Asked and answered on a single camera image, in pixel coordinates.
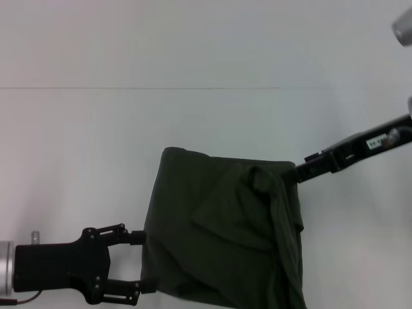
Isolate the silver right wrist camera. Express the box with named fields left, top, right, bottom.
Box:
left=391, top=8, right=412, bottom=48

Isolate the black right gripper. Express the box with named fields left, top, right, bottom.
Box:
left=279, top=114, right=412, bottom=186

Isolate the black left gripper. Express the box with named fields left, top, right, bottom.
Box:
left=13, top=223, right=158, bottom=306

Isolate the dark green t-shirt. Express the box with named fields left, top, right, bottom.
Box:
left=140, top=146, right=306, bottom=309

